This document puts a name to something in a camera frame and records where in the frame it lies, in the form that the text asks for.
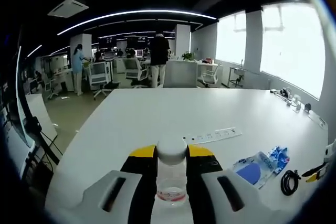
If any metal frame stand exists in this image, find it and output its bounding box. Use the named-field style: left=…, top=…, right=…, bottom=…
left=228, top=65, right=247, bottom=88

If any large display screen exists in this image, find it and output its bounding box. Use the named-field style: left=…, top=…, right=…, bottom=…
left=0, top=45, right=37, bottom=156

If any white and blue plastic bag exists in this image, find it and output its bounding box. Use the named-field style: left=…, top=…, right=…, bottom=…
left=232, top=151, right=276, bottom=189

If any white partition cabinet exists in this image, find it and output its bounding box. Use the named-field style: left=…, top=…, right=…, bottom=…
left=164, top=60, right=198, bottom=88

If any blue oval pad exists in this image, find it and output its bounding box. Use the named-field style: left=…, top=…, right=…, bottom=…
left=236, top=163, right=260, bottom=185

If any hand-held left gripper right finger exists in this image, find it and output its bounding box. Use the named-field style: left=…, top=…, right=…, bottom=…
left=185, top=144, right=259, bottom=224

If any black cable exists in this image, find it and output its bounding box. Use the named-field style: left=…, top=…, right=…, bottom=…
left=280, top=169, right=301, bottom=196

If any ceiling air conditioner vent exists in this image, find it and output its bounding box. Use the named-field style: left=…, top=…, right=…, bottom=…
left=47, top=0, right=90, bottom=19

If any long ceiling light strip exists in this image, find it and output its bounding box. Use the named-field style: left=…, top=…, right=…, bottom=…
left=57, top=10, right=217, bottom=36

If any black tripod stand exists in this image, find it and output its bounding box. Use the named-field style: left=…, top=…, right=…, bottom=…
left=26, top=116, right=64, bottom=164

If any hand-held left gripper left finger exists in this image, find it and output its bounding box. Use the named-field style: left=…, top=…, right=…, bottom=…
left=82, top=144, right=158, bottom=224

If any clear water bottle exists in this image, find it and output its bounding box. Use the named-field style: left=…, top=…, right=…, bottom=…
left=155, top=137, right=190, bottom=208

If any pile of cables and adapters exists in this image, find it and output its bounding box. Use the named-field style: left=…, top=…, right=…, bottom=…
left=270, top=87, right=313, bottom=114

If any white leaning board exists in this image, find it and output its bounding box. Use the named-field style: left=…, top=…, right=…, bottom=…
left=26, top=94, right=58, bottom=146

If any blue tissue pack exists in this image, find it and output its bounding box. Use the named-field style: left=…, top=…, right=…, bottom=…
left=266, top=145, right=291, bottom=176

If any white table socket strip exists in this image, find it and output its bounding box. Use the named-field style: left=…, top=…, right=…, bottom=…
left=182, top=126, right=242, bottom=144

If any white mesh office chair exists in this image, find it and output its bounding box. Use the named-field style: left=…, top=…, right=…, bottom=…
left=88, top=62, right=113, bottom=101
left=122, top=58, right=150, bottom=88

